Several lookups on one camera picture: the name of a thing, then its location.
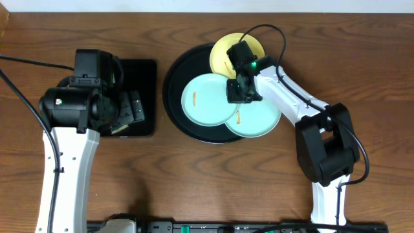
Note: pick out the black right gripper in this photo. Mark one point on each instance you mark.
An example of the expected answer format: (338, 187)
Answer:
(233, 98)

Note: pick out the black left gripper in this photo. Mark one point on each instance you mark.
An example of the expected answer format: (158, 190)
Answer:
(128, 108)

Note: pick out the black rectangular sponge tray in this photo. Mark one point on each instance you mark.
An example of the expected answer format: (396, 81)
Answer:
(139, 75)

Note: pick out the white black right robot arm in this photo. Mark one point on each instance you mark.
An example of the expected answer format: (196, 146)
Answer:
(326, 145)

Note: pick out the black round serving tray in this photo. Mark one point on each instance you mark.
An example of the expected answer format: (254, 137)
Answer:
(189, 65)

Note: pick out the light blue plate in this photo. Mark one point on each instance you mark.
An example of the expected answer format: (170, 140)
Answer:
(254, 119)
(204, 100)

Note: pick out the green yellow sponge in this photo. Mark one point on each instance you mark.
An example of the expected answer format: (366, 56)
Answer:
(118, 129)

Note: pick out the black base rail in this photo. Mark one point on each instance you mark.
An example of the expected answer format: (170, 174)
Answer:
(158, 225)

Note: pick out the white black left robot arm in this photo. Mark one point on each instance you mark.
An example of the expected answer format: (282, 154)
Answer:
(77, 116)

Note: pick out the yellow plate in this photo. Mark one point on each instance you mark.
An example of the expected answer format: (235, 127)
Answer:
(219, 61)

